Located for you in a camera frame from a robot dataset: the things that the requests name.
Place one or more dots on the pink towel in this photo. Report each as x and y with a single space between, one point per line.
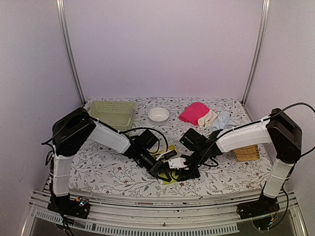
193 113

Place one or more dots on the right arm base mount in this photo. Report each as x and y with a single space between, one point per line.
265 208

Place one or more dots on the right aluminium frame post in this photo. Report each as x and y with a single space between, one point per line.
257 50

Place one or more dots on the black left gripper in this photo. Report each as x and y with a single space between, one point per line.
157 168

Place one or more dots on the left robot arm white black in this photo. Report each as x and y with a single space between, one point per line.
73 130

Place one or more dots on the light blue towel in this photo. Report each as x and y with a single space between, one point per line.
223 121

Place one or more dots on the green plastic basket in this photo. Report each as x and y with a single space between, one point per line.
117 114

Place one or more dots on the white ceramic bowl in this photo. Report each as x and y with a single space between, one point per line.
158 116

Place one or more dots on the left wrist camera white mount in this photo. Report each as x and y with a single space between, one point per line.
166 155

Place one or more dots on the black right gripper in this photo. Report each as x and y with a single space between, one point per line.
187 175

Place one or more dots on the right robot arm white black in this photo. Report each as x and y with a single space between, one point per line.
277 129

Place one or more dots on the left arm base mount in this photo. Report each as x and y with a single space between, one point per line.
65 206

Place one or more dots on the aluminium front rail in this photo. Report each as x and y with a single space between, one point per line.
167 216

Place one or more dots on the yellow woven bamboo tray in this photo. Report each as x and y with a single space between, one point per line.
249 153

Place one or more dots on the cream white towel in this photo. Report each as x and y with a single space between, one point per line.
207 120

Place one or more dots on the left aluminium frame post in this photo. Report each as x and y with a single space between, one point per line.
68 49

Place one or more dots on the aluminium frame post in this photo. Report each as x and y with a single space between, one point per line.
68 49
257 50

